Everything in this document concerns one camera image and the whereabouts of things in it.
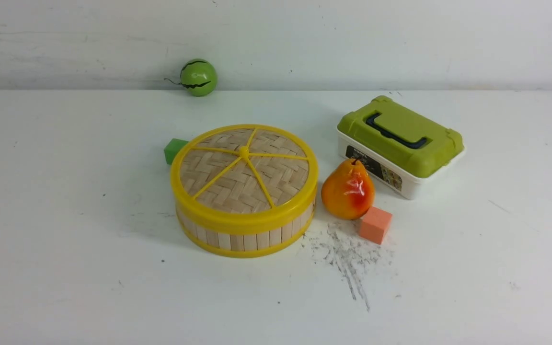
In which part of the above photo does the yellow bamboo steamer lid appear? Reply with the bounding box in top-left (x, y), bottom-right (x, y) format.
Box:
top-left (170, 124), bottom-right (319, 235)

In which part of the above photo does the bamboo steamer base yellow rim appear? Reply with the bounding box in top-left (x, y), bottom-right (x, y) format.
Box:
top-left (176, 201), bottom-right (316, 258)

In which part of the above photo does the green lid white storage box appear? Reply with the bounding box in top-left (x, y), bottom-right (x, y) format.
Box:
top-left (337, 95), bottom-right (466, 199)

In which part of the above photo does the orange yellow toy pear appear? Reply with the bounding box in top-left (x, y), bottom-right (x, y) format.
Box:
top-left (321, 159), bottom-right (375, 220)

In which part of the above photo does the green cube block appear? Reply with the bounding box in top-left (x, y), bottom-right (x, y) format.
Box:
top-left (163, 138), bottom-right (189, 165)

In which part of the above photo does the orange cube block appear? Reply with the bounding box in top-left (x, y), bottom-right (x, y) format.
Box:
top-left (358, 207), bottom-right (393, 245)

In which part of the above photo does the green watermelon toy ball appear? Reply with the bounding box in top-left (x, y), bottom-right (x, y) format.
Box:
top-left (164, 58), bottom-right (219, 97)

